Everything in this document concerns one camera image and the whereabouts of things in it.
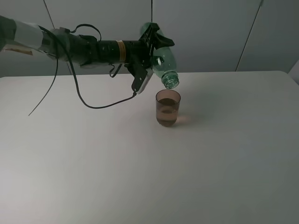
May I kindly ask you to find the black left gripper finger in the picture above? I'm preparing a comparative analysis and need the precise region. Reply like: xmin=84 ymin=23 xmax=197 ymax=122
xmin=153 ymin=32 xmax=175 ymax=49

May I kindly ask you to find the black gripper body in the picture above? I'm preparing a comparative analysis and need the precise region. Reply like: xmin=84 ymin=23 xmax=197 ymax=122
xmin=125 ymin=22 xmax=159 ymax=91

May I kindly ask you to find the green transparent water bottle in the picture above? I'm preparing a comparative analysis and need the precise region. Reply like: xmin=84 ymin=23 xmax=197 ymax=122
xmin=140 ymin=23 xmax=179 ymax=89

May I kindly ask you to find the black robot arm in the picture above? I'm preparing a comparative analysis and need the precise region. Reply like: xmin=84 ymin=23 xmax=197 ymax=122
xmin=0 ymin=16 xmax=174 ymax=94

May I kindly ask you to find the pink translucent plastic cup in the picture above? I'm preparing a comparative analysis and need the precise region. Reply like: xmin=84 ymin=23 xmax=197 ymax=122
xmin=156 ymin=89 xmax=181 ymax=127

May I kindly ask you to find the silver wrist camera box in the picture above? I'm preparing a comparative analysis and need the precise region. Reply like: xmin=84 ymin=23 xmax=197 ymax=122
xmin=135 ymin=69 xmax=154 ymax=94

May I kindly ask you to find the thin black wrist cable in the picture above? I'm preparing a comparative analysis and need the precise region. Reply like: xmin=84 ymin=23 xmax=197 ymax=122
xmin=67 ymin=23 xmax=123 ymax=78

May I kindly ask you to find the black camera cable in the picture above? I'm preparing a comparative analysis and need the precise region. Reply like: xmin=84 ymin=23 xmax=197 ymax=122
xmin=28 ymin=29 xmax=138 ymax=116

